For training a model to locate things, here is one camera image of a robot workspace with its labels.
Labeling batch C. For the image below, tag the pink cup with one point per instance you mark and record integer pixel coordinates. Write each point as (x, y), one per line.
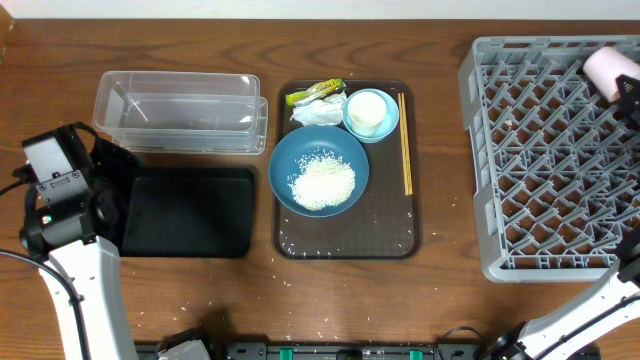
(604, 66)

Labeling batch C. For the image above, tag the light blue saucer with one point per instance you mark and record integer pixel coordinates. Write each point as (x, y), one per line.
(388, 124)

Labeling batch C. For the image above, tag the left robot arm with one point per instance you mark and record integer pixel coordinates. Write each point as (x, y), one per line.
(75, 213)

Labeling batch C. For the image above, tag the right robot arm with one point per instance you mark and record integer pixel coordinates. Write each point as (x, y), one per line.
(609, 301)

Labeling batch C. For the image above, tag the grey dishwasher rack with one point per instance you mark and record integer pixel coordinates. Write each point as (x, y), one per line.
(556, 165)

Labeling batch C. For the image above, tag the left wooden chopstick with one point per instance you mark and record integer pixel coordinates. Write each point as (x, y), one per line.
(403, 145)

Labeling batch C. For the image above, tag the wooden chopstick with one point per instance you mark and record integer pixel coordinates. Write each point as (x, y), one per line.
(403, 145)
(407, 145)

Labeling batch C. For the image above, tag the right wooden chopstick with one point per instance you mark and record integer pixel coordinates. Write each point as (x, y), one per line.
(407, 145)

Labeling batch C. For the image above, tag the dark brown serving tray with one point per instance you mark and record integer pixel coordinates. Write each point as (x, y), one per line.
(384, 223)

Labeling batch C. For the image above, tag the green yellow snack wrapper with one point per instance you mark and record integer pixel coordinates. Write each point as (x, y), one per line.
(315, 92)

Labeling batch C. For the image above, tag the crumpled white tissue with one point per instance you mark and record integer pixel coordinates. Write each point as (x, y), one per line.
(323, 112)

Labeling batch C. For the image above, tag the pile of white rice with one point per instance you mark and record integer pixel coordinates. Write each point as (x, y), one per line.
(324, 180)

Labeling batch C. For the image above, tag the dark blue plate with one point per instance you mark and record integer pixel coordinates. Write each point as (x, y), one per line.
(305, 144)

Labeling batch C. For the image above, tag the clear plastic bin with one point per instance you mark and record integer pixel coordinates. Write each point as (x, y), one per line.
(182, 112)

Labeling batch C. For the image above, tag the black plastic bin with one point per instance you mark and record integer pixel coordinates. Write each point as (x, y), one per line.
(190, 213)

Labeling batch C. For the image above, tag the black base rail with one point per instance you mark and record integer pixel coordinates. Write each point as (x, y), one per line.
(195, 344)

